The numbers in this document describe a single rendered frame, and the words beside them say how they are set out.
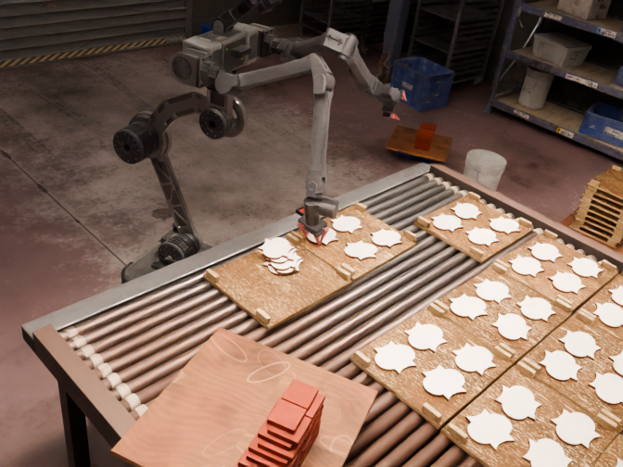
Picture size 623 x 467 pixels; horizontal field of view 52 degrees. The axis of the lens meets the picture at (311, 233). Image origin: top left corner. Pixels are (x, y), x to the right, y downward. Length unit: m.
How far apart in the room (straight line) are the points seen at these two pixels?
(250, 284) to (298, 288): 0.17
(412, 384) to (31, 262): 2.59
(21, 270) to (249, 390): 2.41
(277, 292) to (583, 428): 1.04
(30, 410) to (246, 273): 1.30
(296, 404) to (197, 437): 0.28
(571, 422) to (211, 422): 1.05
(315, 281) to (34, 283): 1.96
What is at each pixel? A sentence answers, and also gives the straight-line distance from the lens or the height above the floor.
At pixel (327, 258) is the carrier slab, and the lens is 2.45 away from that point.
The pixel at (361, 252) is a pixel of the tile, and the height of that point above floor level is 0.95.
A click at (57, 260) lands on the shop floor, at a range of 4.00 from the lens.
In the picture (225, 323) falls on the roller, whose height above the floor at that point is 0.92.
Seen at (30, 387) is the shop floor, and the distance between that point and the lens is 3.28.
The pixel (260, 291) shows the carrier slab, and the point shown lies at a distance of 2.24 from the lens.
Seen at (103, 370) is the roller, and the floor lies 0.92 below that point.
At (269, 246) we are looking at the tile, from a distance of 2.37.
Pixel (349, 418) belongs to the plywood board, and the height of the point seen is 1.04.
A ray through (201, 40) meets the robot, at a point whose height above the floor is 1.53.
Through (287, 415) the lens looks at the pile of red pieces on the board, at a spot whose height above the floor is 1.20.
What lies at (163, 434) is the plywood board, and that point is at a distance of 1.67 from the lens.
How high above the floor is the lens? 2.34
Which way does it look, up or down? 33 degrees down
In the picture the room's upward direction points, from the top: 8 degrees clockwise
